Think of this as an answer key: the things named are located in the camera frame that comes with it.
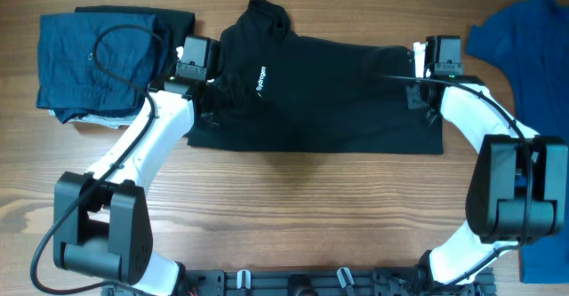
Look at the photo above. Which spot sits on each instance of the folded white grey garment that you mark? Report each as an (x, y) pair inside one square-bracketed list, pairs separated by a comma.
[(110, 122)]

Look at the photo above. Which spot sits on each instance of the blue t-shirt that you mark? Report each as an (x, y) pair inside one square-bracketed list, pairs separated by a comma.
[(528, 43)]

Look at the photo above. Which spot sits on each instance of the black t-shirt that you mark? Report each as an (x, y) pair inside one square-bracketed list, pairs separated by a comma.
[(303, 94)]

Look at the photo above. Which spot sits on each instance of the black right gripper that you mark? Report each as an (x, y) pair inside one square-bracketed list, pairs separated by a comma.
[(412, 96)]

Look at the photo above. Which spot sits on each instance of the folded black garment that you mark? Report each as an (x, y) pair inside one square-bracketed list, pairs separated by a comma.
[(180, 23)]

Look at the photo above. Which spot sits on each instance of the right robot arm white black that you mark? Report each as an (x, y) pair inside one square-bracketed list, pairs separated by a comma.
[(517, 191)]

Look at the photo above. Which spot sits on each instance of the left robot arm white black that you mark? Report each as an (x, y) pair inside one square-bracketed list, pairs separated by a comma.
[(101, 223)]

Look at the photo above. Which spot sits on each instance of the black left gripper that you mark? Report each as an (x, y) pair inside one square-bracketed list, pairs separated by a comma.
[(216, 108)]

